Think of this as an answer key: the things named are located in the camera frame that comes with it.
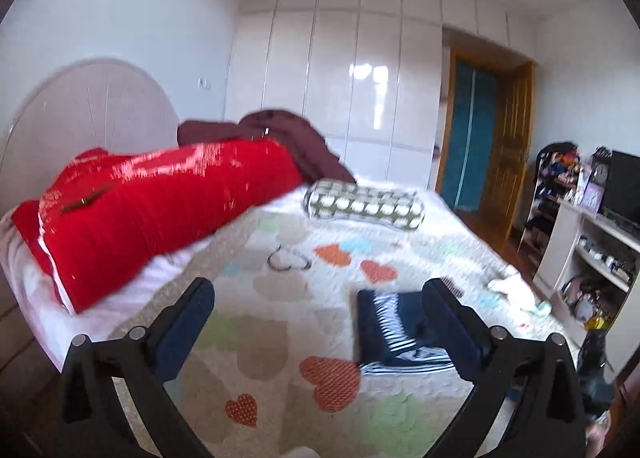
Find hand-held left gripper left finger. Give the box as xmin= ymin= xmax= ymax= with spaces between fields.
xmin=56 ymin=277 xmax=216 ymax=458

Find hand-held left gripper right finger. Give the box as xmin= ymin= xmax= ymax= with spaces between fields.
xmin=422 ymin=278 xmax=587 ymax=458

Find navy striped pants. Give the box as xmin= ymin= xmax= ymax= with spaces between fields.
xmin=356 ymin=289 xmax=457 ymax=377

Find white crumpled cloth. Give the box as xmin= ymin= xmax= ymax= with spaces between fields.
xmin=487 ymin=265 xmax=540 ymax=313

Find heart print bedspread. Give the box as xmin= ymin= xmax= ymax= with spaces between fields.
xmin=107 ymin=205 xmax=573 ymax=458

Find red quilt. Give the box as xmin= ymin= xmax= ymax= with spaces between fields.
xmin=11 ymin=138 xmax=312 ymax=315

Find white desk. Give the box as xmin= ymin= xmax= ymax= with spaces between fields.
xmin=532 ymin=197 xmax=640 ymax=339

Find green white bolster pillow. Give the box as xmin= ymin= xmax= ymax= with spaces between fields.
xmin=303 ymin=179 xmax=426 ymax=231

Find white bed sheet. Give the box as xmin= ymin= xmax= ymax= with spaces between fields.
xmin=0 ymin=208 xmax=211 ymax=374

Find cluttered shelf rack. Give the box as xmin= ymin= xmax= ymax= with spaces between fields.
xmin=519 ymin=142 xmax=585 ymax=255

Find wooden door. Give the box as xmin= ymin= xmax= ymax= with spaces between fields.
xmin=479 ymin=62 xmax=539 ymax=239

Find teal door panel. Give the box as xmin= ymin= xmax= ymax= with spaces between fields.
xmin=440 ymin=60 xmax=499 ymax=211

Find black monitor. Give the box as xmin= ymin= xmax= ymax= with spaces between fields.
xmin=600 ymin=150 xmax=640 ymax=229

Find maroon cloth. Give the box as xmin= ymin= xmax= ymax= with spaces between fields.
xmin=177 ymin=109 xmax=357 ymax=185

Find white round headboard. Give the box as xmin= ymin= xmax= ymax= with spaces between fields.
xmin=0 ymin=56 xmax=181 ymax=219

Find white glossy wardrobe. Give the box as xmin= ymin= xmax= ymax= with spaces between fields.
xmin=225 ymin=0 xmax=512 ymax=191

